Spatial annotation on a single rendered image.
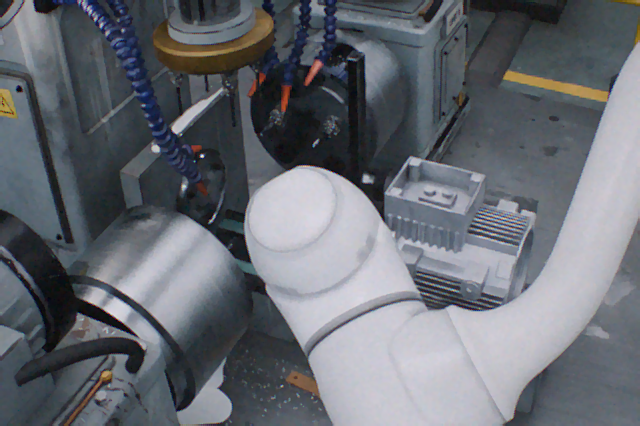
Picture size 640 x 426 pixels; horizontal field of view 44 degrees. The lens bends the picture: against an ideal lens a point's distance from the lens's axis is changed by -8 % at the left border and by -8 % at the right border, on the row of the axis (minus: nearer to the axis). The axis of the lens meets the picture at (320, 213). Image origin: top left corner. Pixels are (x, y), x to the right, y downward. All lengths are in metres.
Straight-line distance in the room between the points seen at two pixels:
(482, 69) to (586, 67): 0.55
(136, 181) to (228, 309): 0.27
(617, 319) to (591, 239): 0.92
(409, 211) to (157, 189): 0.39
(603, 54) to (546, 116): 2.20
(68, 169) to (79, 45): 0.20
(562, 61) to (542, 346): 3.53
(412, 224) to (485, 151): 0.73
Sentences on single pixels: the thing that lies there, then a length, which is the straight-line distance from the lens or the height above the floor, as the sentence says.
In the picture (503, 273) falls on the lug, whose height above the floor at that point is 1.08.
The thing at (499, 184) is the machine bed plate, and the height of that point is 0.80.
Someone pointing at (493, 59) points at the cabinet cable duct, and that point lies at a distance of 3.98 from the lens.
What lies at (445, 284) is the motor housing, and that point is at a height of 1.04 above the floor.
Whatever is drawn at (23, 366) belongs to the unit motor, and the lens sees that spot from 0.82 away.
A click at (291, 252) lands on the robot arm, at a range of 0.61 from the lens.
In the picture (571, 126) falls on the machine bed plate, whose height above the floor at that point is 0.80.
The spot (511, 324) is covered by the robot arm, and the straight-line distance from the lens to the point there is 0.62.
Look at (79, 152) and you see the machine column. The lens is 1.34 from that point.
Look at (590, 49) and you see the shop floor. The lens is 4.28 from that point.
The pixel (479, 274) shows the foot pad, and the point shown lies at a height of 1.07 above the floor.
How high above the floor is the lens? 1.86
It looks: 38 degrees down
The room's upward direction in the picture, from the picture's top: 3 degrees counter-clockwise
